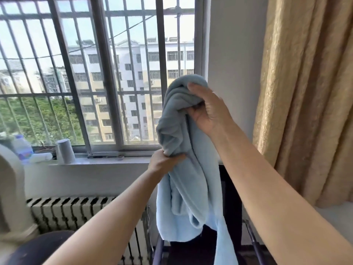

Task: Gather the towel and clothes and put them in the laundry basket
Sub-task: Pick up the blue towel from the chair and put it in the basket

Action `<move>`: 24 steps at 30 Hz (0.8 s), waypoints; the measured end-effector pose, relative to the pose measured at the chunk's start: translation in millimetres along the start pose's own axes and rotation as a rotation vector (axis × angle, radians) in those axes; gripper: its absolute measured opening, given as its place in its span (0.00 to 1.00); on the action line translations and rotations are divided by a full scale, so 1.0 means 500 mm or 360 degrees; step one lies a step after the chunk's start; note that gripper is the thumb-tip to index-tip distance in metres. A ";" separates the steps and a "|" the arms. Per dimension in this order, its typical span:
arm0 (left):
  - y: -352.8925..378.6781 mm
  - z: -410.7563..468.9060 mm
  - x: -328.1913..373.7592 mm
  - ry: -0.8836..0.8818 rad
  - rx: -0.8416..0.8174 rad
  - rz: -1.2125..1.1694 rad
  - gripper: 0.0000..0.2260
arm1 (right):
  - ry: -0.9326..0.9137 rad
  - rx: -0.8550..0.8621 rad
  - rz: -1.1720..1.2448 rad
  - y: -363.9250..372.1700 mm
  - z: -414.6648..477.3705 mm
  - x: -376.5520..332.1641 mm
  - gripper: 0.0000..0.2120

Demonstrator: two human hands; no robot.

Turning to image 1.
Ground person's left hand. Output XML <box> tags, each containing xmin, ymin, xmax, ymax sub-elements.
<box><xmin>148</xmin><ymin>149</ymin><xmax>187</xmax><ymax>180</ymax></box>

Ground person's right hand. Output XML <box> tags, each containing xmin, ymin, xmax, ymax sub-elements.
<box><xmin>186</xmin><ymin>82</ymin><xmax>235</xmax><ymax>136</ymax></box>

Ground light blue towel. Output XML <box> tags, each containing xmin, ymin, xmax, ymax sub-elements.
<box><xmin>156</xmin><ymin>74</ymin><xmax>239</xmax><ymax>265</ymax></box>

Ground person's right forearm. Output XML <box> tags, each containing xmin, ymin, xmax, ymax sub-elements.
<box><xmin>209</xmin><ymin>122</ymin><xmax>353</xmax><ymax>265</ymax></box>

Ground person's left forearm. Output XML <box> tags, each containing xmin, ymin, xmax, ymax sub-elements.
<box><xmin>43</xmin><ymin>170</ymin><xmax>160</xmax><ymax>265</ymax></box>

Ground white window sill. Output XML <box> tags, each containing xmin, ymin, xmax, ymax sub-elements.
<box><xmin>24</xmin><ymin>156</ymin><xmax>164</xmax><ymax>166</ymax></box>

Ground white apartment building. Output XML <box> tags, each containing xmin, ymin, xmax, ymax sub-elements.
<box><xmin>67</xmin><ymin>36</ymin><xmax>195</xmax><ymax>144</ymax></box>

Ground black panel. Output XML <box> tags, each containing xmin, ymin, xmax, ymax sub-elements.
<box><xmin>218</xmin><ymin>163</ymin><xmax>244</xmax><ymax>247</ymax></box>

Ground dark metal drying rack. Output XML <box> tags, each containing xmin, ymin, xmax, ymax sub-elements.
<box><xmin>151</xmin><ymin>218</ymin><xmax>268</xmax><ymax>265</ymax></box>

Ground grey cylindrical container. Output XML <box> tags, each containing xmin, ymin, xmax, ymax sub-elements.
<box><xmin>55</xmin><ymin>138</ymin><xmax>76</xmax><ymax>165</ymax></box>

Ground metal window security bars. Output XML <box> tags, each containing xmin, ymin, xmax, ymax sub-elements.
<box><xmin>0</xmin><ymin>0</ymin><xmax>196</xmax><ymax>146</ymax></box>

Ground beige textured curtain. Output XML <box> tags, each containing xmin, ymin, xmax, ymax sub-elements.
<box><xmin>252</xmin><ymin>0</ymin><xmax>353</xmax><ymax>209</ymax></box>

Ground white ribbed radiator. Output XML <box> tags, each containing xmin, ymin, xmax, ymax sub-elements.
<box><xmin>26</xmin><ymin>196</ymin><xmax>153</xmax><ymax>265</ymax></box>

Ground white tube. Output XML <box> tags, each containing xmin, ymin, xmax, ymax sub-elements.
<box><xmin>29</xmin><ymin>152</ymin><xmax>53</xmax><ymax>164</ymax></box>

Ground clear plastic water bottle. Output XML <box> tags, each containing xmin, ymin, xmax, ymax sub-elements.
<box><xmin>12</xmin><ymin>134</ymin><xmax>34</xmax><ymax>164</ymax></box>

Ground green trees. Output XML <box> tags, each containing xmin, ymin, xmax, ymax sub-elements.
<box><xmin>0</xmin><ymin>96</ymin><xmax>84</xmax><ymax>146</ymax></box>

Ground dark round cushion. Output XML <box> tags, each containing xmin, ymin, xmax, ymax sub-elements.
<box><xmin>5</xmin><ymin>230</ymin><xmax>76</xmax><ymax>265</ymax></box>

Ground beige arched chair back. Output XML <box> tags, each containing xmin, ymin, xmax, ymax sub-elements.
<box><xmin>0</xmin><ymin>143</ymin><xmax>40</xmax><ymax>242</ymax></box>

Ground grey sliding window frame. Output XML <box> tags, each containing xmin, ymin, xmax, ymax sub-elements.
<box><xmin>0</xmin><ymin>0</ymin><xmax>208</xmax><ymax>158</ymax></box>

